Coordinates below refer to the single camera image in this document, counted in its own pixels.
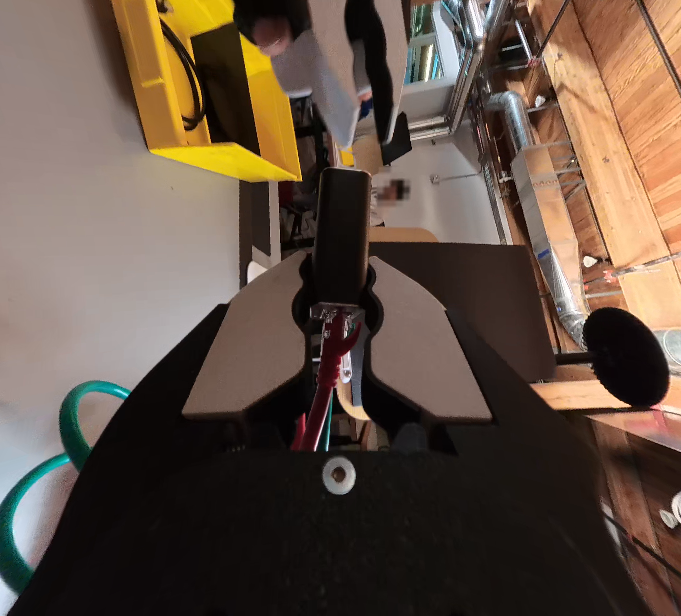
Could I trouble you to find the red ethernet cable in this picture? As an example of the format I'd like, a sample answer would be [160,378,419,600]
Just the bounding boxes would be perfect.
[292,307,362,452]

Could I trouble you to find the black cable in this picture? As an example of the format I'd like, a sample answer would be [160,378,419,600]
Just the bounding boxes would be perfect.
[154,0,207,132]

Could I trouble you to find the yellow plastic bin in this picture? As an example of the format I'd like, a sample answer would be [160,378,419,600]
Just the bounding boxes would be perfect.
[100,0,303,183]

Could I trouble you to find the cardboard sheet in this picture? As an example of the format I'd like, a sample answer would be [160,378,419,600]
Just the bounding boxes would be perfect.
[348,136,385,175]

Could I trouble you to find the black floor lamp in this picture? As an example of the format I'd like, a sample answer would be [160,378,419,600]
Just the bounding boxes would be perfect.
[555,306,671,407]

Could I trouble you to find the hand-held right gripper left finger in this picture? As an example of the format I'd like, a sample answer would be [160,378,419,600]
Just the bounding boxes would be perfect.
[182,252,314,421]

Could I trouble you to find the wooden support post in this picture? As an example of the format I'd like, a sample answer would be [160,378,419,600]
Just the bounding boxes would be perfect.
[532,379,639,412]

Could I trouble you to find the silver ceiling pipes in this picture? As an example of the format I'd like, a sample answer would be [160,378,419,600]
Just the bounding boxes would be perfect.
[410,0,486,143]

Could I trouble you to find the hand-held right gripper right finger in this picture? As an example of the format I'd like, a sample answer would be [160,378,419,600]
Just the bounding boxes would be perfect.
[366,254,494,424]

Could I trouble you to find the green ethernet cable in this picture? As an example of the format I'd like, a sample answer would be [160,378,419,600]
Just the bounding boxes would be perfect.
[0,315,362,595]

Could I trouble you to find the silver air duct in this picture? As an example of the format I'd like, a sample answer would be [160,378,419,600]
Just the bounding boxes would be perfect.
[485,91,592,353]

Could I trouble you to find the black monitor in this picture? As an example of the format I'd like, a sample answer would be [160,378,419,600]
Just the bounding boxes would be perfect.
[379,112,414,166]

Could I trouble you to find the black ethernet splitter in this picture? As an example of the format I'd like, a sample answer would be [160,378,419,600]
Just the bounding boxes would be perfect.
[310,167,371,320]

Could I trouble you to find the black divider plate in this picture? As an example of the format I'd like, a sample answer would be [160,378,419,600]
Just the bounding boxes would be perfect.
[190,23,262,155]

